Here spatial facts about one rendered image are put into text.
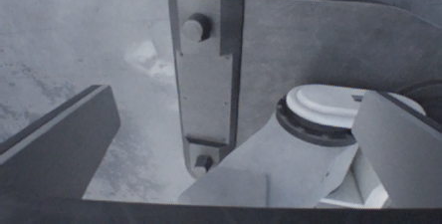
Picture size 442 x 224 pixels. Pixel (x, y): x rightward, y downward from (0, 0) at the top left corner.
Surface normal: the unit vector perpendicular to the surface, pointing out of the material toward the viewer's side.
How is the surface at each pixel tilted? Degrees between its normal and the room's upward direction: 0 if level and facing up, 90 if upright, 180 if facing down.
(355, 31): 0
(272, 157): 90
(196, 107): 0
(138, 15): 0
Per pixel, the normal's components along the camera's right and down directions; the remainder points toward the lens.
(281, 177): 0.01, -0.86
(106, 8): -0.23, 0.50
